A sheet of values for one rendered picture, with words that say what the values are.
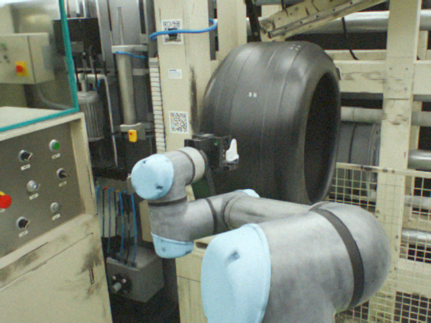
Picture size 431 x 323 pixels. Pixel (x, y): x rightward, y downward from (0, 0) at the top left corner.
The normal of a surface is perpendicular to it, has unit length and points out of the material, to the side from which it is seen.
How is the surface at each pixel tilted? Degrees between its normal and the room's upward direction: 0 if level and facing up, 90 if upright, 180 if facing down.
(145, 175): 83
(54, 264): 90
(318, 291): 77
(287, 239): 23
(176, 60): 90
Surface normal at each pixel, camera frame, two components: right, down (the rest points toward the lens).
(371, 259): 0.45, -0.16
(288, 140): 0.25, 0.11
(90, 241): 0.88, 0.11
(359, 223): 0.27, -0.76
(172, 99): -0.47, 0.29
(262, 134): -0.47, 0.03
